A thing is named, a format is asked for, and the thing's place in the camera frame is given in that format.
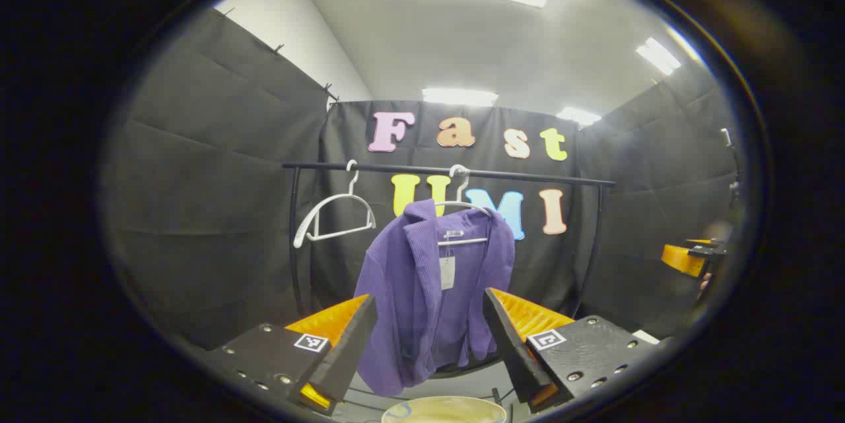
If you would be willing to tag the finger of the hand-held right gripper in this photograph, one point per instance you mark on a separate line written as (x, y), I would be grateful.
(680, 259)

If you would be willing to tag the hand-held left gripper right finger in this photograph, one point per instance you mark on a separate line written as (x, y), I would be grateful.
(511, 344)

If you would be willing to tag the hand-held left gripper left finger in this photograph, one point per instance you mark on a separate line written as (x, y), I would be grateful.
(350, 350)

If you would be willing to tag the purple ribbed cardigan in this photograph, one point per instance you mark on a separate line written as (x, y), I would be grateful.
(409, 291)

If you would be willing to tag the round beige laundry hamper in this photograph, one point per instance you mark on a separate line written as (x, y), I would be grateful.
(442, 411)

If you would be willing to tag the white hanger with crossbar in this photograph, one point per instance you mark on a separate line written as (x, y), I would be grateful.
(462, 202)

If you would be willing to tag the empty white plastic hanger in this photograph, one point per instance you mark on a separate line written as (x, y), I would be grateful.
(330, 202)

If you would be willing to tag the black metal clothes rack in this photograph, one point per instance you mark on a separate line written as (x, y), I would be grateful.
(528, 175)

